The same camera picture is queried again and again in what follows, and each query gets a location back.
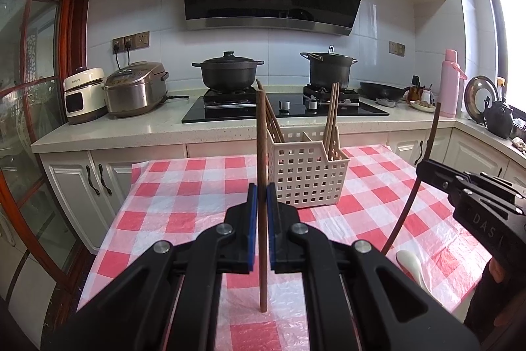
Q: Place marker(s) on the black kettle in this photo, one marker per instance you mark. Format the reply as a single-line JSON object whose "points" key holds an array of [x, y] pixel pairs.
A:
{"points": [[499, 118]]}

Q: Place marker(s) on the black burner grate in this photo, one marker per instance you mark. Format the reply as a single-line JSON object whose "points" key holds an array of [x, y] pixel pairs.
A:
{"points": [[316, 92], [228, 96]]}

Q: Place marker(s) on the white ceramic spoon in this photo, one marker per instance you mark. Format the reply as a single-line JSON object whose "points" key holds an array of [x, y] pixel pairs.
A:
{"points": [[411, 266]]}

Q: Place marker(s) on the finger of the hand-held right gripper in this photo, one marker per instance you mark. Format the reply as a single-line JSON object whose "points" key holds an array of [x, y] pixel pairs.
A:
{"points": [[431, 172]]}

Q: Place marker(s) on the beige wall switch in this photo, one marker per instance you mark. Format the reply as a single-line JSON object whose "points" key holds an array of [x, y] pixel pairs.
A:
{"points": [[397, 48]]}

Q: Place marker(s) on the white electric cooker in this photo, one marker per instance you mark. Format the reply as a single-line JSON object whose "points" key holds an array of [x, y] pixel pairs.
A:
{"points": [[84, 96]]}

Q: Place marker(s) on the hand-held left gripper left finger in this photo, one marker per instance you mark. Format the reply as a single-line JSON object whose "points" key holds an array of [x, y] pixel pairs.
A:
{"points": [[251, 227]]}

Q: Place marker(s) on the silver rice cooker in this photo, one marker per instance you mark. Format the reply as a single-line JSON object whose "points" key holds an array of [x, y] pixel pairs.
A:
{"points": [[133, 90]]}

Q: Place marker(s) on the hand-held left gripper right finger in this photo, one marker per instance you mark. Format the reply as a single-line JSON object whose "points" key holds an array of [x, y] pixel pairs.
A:
{"points": [[271, 227]]}

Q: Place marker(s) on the pink thermos bottle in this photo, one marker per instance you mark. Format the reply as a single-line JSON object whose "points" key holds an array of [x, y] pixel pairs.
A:
{"points": [[450, 88]]}

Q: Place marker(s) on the white perforated plastic basket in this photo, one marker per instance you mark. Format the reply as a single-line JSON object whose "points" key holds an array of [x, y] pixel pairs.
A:
{"points": [[304, 178]]}

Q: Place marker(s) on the small grey dish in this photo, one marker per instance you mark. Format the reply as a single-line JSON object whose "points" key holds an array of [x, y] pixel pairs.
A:
{"points": [[386, 102]]}

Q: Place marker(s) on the black glass gas stove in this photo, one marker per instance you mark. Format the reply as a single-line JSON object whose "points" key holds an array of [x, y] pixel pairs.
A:
{"points": [[242, 111]]}

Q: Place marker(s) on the silver stove knob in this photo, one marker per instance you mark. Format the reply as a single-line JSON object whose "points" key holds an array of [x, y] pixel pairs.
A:
{"points": [[284, 106], [313, 105]]}

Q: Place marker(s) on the person's right hand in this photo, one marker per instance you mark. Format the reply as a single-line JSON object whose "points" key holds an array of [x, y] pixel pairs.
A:
{"points": [[498, 272]]}

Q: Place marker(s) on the black casserole pot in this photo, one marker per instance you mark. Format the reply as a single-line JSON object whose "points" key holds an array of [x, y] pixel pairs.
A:
{"points": [[228, 76]]}

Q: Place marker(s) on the beige wall socket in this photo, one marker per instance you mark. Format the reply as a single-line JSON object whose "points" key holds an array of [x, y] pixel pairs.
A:
{"points": [[118, 44], [130, 41], [143, 39]]}

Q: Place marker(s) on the dark framed window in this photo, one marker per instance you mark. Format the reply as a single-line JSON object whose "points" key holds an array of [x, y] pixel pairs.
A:
{"points": [[511, 38]]}

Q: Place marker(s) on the person's right forearm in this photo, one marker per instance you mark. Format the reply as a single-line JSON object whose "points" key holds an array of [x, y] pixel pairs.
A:
{"points": [[483, 305]]}

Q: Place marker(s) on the glass pot lid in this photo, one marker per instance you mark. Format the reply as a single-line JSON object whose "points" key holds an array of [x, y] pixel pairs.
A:
{"points": [[476, 96]]}

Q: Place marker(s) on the black stock pot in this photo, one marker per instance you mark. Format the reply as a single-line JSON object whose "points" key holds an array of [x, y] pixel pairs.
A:
{"points": [[328, 69]]}

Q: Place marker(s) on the white base cabinets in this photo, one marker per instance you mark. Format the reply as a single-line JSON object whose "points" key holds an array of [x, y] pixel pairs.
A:
{"points": [[70, 186]]}

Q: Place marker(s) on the plate with food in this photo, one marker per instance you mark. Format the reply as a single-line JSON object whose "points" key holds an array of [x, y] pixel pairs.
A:
{"points": [[422, 106]]}

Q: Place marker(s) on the wooden framed glass door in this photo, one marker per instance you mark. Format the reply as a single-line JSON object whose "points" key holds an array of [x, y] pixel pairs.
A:
{"points": [[33, 108]]}

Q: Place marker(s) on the black wok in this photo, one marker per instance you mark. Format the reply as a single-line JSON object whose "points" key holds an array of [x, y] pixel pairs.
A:
{"points": [[382, 90]]}

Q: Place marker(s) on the red white checked tablecloth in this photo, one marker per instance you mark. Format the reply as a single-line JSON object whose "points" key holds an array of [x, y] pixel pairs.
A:
{"points": [[185, 211]]}

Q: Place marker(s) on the black casserole lid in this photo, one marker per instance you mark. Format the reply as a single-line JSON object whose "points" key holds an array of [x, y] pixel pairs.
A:
{"points": [[227, 60]]}

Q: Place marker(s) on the light brown wooden chopstick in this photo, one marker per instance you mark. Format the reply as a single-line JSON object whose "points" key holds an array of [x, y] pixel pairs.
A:
{"points": [[332, 116], [335, 116], [328, 116]]}

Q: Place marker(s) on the white condiment jar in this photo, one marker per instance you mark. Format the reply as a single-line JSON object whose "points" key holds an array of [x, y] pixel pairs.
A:
{"points": [[426, 96]]}

